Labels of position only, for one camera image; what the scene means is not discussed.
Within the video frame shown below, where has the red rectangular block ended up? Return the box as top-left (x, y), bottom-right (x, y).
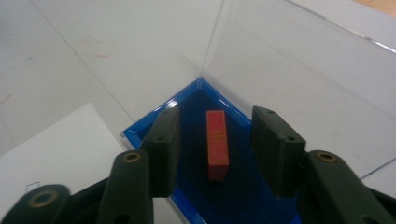
top-left (205, 109), bottom-right (231, 183)

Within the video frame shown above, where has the white paper sheet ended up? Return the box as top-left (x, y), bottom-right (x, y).
top-left (0, 102), bottom-right (188, 224)

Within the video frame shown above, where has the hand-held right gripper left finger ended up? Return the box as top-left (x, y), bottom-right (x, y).
top-left (139, 105), bottom-right (181, 199)

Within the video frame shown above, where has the clear box with blue base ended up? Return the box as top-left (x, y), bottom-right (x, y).
top-left (120, 0), bottom-right (396, 224)

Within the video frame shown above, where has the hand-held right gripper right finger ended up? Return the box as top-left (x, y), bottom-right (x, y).
top-left (250, 105), bottom-right (307, 199)

